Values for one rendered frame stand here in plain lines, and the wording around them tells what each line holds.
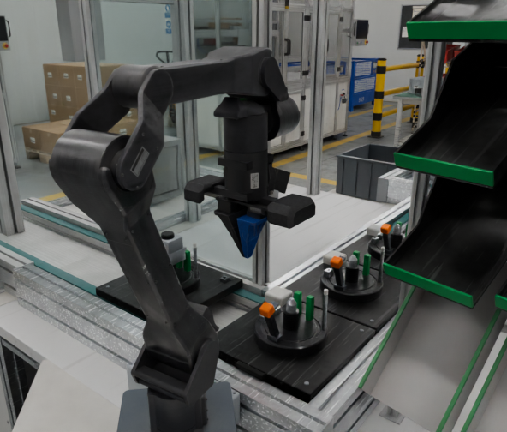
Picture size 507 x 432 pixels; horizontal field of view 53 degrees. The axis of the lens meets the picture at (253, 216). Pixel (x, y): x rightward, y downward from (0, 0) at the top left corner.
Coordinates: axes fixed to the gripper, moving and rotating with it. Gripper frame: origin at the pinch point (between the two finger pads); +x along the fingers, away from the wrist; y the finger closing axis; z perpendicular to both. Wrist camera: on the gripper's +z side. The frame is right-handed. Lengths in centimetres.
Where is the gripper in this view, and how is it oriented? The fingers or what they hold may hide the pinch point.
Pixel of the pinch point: (247, 234)
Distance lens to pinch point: 69.8
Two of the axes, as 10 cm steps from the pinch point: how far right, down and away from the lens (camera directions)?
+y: -7.9, -2.2, 5.8
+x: 0.1, 9.3, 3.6
